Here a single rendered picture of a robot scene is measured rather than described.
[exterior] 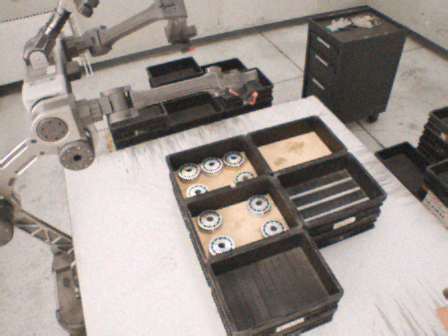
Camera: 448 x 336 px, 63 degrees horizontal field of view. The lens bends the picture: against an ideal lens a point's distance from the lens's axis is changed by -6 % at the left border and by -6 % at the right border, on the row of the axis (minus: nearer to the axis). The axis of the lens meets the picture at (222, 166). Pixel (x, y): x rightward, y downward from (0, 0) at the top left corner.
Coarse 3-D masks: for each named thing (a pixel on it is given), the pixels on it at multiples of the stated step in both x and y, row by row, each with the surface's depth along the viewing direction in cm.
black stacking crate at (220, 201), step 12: (264, 180) 163; (228, 192) 159; (240, 192) 162; (252, 192) 165; (264, 192) 168; (276, 192) 159; (192, 204) 156; (204, 204) 159; (216, 204) 162; (228, 204) 165; (276, 204) 164; (192, 216) 162; (288, 216) 153; (204, 264) 145
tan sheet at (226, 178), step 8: (248, 160) 185; (200, 168) 183; (224, 168) 182; (248, 168) 181; (176, 176) 180; (200, 176) 179; (224, 176) 178; (232, 176) 178; (256, 176) 177; (184, 184) 176; (192, 184) 176; (208, 184) 175; (216, 184) 175; (224, 184) 175; (184, 192) 172
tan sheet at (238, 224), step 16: (224, 208) 165; (240, 208) 164; (272, 208) 163; (224, 224) 159; (240, 224) 158; (256, 224) 158; (208, 240) 153; (240, 240) 153; (256, 240) 152; (208, 256) 148
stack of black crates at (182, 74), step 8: (160, 64) 304; (168, 64) 307; (176, 64) 310; (184, 64) 312; (192, 64) 313; (152, 72) 306; (160, 72) 309; (168, 72) 312; (176, 72) 313; (184, 72) 313; (192, 72) 312; (200, 72) 292; (152, 80) 288; (160, 80) 306; (168, 80) 285; (176, 80) 287; (184, 80) 291; (152, 88) 298; (184, 96) 300
